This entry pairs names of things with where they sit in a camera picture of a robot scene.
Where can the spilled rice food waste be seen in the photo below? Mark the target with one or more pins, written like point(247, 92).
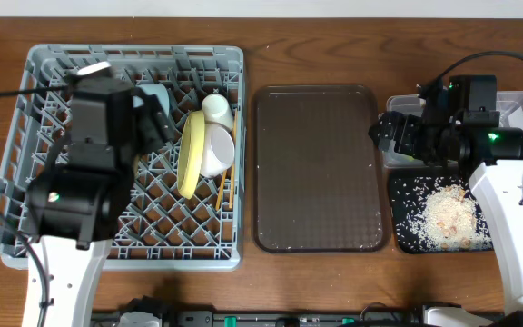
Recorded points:
point(447, 218)

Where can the grey dishwasher rack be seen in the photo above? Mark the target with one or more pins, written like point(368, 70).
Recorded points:
point(159, 230)

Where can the yellow plate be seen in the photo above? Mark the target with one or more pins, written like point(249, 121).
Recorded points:
point(191, 152)

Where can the wooden chopstick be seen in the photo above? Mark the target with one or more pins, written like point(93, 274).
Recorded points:
point(232, 176)
point(220, 194)

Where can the clear plastic bin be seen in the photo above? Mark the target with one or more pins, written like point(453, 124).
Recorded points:
point(509, 104)

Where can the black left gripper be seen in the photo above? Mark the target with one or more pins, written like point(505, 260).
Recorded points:
point(153, 120)

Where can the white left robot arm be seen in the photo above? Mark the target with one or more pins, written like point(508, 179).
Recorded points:
point(74, 204)

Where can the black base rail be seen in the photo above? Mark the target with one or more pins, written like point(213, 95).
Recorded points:
point(149, 311)

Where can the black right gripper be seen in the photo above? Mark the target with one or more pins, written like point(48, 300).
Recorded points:
point(410, 125)

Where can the blue bowl with food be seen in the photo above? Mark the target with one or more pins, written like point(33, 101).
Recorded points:
point(160, 91)

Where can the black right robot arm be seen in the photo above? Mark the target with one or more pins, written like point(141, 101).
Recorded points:
point(490, 159)

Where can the cream cup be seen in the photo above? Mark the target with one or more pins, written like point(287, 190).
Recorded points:
point(217, 110)

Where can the dark brown serving tray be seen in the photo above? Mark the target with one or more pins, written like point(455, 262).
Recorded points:
point(317, 173)

